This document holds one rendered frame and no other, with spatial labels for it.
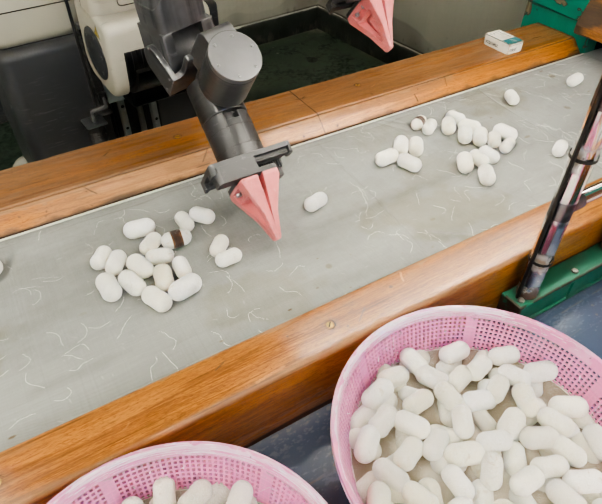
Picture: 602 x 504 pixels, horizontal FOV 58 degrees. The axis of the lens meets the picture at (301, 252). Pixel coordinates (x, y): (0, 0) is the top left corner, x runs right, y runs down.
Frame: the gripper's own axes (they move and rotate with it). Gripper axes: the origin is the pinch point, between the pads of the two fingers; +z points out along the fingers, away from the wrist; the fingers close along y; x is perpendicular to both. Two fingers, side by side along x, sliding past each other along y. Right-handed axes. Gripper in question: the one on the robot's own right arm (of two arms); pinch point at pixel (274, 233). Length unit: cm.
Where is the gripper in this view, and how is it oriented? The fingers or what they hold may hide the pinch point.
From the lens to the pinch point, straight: 63.1
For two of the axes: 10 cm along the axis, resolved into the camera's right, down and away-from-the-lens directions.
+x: -3.1, 2.1, 9.3
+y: 8.6, -3.5, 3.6
